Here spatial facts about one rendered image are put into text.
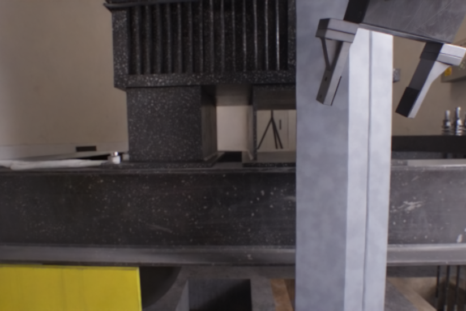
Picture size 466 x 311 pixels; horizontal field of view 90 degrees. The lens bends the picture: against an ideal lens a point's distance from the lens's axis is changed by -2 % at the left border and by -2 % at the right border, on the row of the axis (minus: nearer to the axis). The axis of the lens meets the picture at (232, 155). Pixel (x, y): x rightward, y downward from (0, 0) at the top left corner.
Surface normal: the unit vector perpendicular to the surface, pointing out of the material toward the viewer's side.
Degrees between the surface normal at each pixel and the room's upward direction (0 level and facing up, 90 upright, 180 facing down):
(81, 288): 90
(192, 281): 90
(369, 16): 113
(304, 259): 90
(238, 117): 90
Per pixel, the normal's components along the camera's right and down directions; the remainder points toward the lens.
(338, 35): 0.08, 0.46
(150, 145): -0.04, 0.07
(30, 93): 1.00, -0.01
